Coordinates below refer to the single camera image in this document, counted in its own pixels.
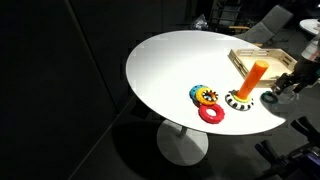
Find red toy ring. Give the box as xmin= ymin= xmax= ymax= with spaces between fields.
xmin=198 ymin=103 xmax=226 ymax=125

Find green toy ring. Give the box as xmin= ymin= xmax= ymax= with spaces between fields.
xmin=260 ymin=91 xmax=280 ymax=105

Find grey lounge chair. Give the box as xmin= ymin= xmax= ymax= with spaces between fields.
xmin=233 ymin=4 xmax=294 ymax=46

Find dark metal cart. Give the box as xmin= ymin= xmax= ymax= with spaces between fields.
xmin=209 ymin=0 xmax=251 ymax=33

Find orange peg ring holder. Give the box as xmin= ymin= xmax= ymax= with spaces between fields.
xmin=224 ymin=59 xmax=270 ymax=112

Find black metal stand frame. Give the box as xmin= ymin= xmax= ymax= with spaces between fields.
xmin=254 ymin=116 xmax=320 ymax=180

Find white table pedestal base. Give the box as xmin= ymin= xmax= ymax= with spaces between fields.
xmin=156 ymin=119 xmax=209 ymax=167

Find wooden slatted tray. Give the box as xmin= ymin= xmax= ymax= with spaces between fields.
xmin=227 ymin=48 xmax=298 ymax=89

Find grey crumpled plastic bag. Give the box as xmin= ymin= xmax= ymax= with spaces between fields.
xmin=190 ymin=13 xmax=210 ymax=31

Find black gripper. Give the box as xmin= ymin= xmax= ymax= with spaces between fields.
xmin=271 ymin=56 xmax=320 ymax=96

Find blue toy ring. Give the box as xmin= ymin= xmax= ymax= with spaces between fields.
xmin=189 ymin=84 xmax=208 ymax=103

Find yellow toy ring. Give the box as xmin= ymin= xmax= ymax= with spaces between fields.
xmin=195 ymin=87 xmax=220 ymax=107

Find small white round table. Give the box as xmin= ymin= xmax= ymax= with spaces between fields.
xmin=298 ymin=18 xmax=320 ymax=36

